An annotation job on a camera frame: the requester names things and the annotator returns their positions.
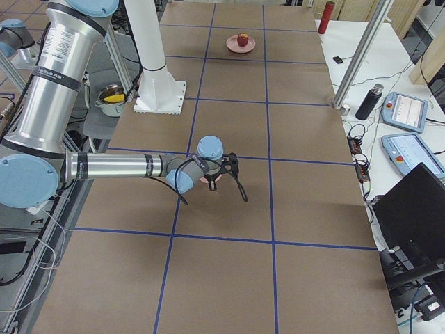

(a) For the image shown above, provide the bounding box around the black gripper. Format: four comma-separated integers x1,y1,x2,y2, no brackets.
204,174,220,191

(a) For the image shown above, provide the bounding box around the pink bowl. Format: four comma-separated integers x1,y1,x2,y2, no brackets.
200,175,222,184

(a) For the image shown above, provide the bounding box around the red yellow apple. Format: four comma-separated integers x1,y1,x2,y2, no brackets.
236,33,249,47

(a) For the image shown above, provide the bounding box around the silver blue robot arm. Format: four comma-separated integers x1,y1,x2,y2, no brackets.
1,1,224,209
1,19,39,70

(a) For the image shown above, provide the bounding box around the pink plate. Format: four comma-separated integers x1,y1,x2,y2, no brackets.
225,33,256,54

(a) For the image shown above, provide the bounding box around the white enamel pot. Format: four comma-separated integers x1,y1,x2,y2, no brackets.
94,84,126,118

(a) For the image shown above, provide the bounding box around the black orange adapter box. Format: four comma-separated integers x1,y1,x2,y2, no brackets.
348,138,362,154

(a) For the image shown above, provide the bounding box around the black thermos bottle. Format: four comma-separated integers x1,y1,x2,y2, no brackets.
355,83,384,120

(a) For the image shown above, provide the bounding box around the small black device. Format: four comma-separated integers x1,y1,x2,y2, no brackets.
332,56,343,64

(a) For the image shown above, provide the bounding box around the white power adapter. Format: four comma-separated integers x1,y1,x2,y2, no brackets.
26,204,46,216

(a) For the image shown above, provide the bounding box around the lower teach pendant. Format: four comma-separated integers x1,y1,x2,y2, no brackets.
381,133,444,179

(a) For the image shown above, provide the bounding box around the teach pendant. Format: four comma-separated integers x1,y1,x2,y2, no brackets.
381,133,444,179
381,92,428,134

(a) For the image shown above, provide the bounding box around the black monitor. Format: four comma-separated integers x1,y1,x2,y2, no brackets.
371,161,445,292

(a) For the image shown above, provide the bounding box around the upper teach pendant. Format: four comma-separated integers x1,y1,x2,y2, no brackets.
381,92,428,134

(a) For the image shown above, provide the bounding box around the red thermos bottle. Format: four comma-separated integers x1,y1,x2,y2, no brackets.
318,1,335,35

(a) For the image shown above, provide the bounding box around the aluminium frame post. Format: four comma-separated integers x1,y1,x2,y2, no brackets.
332,0,394,109

